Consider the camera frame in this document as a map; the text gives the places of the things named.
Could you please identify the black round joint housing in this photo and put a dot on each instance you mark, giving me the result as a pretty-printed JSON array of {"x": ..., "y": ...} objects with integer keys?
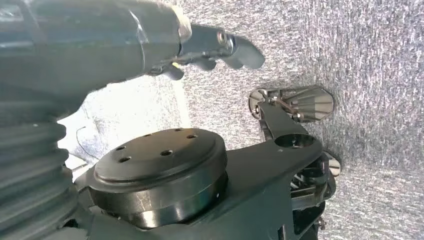
[{"x": 155, "y": 159}]

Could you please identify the silver robot foot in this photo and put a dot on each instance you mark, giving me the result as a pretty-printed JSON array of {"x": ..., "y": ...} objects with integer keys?
[
  {"x": 308, "y": 102},
  {"x": 334, "y": 164}
]

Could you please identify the black robot leg frame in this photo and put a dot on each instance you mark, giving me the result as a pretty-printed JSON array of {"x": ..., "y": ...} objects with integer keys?
[{"x": 258, "y": 185}]

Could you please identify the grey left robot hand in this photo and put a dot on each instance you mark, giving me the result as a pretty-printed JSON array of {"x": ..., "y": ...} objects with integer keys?
[{"x": 82, "y": 43}]

